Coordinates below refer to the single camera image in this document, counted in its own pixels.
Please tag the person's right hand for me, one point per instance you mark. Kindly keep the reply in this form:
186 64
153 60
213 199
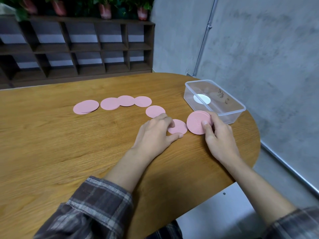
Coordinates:
221 144

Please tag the person's left hand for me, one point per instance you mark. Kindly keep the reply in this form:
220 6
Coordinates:
154 139

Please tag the neat pink paper circle stack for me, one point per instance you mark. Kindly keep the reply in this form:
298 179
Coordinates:
195 123

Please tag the white disc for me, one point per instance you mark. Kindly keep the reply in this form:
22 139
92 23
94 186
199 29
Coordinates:
202 99

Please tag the pile of round paper discs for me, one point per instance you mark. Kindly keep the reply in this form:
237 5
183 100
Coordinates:
86 107

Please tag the person's left forearm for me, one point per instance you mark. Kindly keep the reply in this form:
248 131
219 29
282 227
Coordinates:
119 176

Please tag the person's right forearm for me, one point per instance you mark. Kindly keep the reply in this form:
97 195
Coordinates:
261 196

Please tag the translucent plastic tub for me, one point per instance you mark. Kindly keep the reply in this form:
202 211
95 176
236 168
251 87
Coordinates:
189 97

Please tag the dark wooden cubby shelf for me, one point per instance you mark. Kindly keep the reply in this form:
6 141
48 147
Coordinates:
84 47

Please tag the grey wall pipe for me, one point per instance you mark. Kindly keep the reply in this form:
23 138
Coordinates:
205 39

